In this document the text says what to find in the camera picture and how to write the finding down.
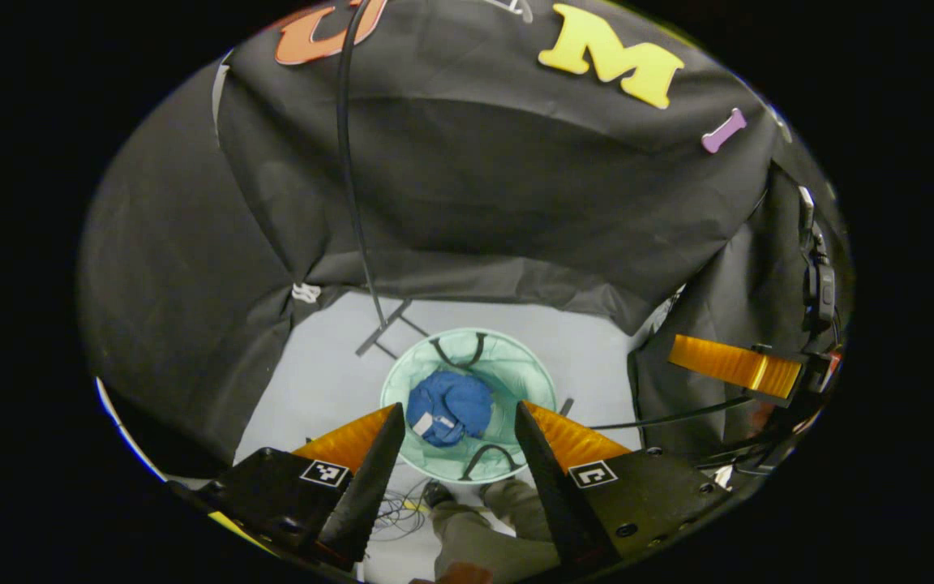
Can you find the green mesh laundry hamper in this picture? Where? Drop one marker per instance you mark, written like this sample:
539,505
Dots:
516,373

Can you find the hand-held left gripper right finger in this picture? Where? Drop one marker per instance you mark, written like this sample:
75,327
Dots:
552,487

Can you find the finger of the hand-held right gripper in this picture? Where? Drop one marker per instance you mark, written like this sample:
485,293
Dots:
726,362

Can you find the person's dark shoe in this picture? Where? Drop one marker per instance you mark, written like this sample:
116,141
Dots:
437,492

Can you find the blue shirt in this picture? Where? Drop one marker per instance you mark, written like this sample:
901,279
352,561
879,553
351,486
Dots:
451,405

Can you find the person's olive trousers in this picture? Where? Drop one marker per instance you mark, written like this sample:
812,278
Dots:
483,543

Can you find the white plastic hanger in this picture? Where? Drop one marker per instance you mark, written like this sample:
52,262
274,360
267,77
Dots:
509,6

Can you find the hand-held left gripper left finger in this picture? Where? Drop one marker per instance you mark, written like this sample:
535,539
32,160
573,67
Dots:
370,487

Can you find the black backdrop cloth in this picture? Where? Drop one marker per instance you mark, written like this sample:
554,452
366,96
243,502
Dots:
475,186

